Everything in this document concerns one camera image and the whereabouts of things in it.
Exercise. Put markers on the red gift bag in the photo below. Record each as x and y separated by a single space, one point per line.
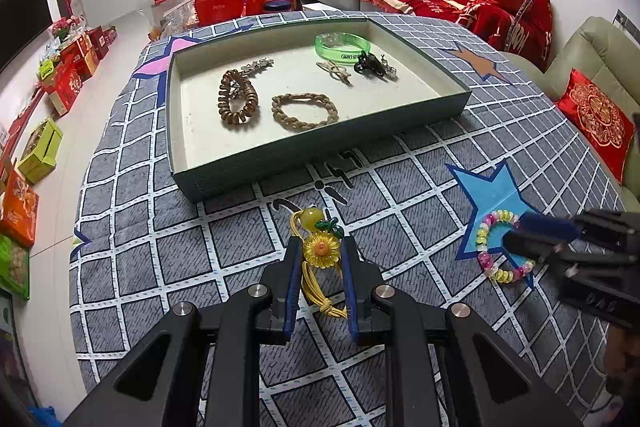
210 12

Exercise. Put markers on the green gift box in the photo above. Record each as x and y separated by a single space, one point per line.
39 156

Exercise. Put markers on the beige bow hair clip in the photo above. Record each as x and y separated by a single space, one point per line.
336 71

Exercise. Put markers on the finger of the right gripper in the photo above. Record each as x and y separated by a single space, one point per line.
545 225
533 246

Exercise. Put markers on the red embroidered cushion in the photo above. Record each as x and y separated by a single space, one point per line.
600 120

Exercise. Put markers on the silver rhinestone hair clip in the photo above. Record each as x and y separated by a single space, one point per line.
255 67

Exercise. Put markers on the red gift box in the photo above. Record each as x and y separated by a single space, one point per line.
64 88

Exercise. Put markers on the beige green sofa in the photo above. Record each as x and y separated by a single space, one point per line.
600 51

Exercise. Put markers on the orange gift box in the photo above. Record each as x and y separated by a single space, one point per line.
19 206

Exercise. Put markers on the small black hair pin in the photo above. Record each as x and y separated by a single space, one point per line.
330 191

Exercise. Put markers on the person's hand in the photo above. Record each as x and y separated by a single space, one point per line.
621 361

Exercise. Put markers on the blue lid jar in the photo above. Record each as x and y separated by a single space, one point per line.
278 6

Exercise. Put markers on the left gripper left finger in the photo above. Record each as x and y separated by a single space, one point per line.
201 357

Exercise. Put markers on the dark green jewelry tray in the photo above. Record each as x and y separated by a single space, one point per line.
302 112

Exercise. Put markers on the black claw hair clip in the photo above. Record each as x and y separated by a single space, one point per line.
368 64

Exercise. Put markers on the green snack bag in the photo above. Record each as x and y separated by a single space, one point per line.
14 268

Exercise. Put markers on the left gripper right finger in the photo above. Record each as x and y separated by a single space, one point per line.
443 364

